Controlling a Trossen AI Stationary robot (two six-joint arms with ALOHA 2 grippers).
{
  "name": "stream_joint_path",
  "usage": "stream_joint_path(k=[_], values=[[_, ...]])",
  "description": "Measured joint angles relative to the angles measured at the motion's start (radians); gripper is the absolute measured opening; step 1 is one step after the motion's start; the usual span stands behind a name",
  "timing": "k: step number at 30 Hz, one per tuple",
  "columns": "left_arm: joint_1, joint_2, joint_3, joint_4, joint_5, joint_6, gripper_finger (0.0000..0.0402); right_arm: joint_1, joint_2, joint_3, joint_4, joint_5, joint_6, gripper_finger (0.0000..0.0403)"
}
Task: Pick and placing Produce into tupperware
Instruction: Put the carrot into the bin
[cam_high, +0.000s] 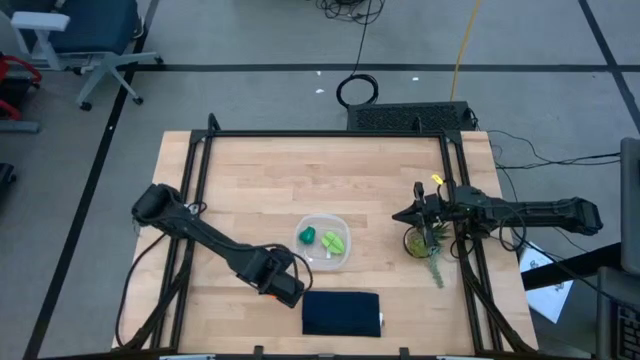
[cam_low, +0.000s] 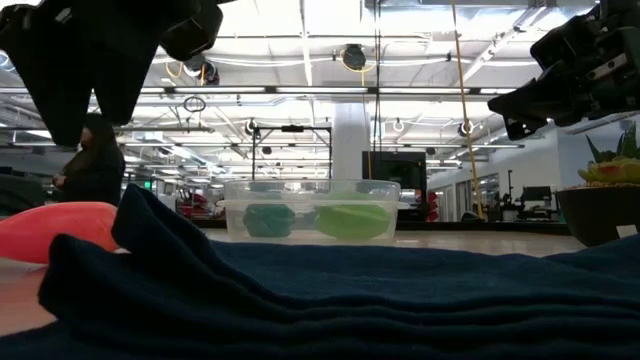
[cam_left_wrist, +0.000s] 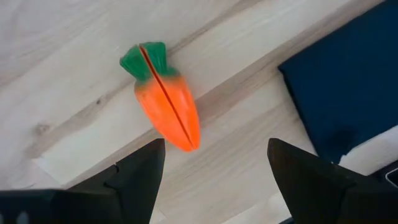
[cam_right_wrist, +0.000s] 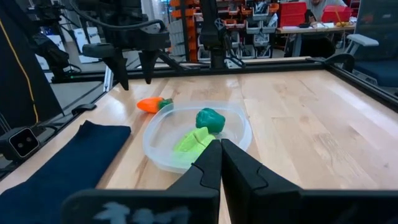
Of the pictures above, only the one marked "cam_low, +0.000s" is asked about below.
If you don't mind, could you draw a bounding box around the potted succulent plant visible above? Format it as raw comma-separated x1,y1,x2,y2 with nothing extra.
555,121,640,248

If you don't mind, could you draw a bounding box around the person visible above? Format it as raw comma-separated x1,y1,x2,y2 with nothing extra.
52,112,127,206

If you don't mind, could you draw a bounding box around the dark green toy vegetable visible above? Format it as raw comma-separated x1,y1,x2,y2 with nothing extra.
243,202,296,239

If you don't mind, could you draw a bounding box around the white square pillar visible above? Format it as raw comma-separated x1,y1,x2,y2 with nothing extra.
332,102,372,181

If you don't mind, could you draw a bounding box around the folded navy blue cloth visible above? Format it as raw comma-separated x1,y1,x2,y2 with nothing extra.
0,183,640,360

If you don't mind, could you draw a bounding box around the yellow hanging cable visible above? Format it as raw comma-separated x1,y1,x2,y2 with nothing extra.
451,0,485,220

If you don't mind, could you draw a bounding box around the light green toy vegetable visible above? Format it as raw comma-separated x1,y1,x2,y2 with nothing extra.
313,201,392,240

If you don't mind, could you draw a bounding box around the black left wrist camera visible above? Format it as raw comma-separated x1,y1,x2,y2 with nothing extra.
159,2,225,62

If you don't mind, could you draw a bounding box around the black metal table frame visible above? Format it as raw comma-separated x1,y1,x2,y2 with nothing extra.
192,218,572,236

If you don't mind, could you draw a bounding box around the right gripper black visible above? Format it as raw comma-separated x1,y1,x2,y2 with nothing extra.
487,0,640,142

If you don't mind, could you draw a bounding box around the ceiling cable reel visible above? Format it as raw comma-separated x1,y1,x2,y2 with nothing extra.
341,43,368,72

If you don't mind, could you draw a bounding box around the orange toy carrot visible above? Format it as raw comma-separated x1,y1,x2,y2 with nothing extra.
0,201,120,265

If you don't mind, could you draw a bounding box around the black background rig frame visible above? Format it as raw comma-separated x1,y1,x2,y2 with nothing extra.
251,124,334,181

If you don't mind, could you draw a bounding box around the clear plastic tupperware container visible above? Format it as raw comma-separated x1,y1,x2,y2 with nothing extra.
223,178,402,246

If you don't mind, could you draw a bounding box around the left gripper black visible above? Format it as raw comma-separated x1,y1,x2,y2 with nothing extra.
0,0,221,147

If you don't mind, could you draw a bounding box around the black background monitor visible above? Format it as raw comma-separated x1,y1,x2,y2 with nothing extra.
362,150,428,191

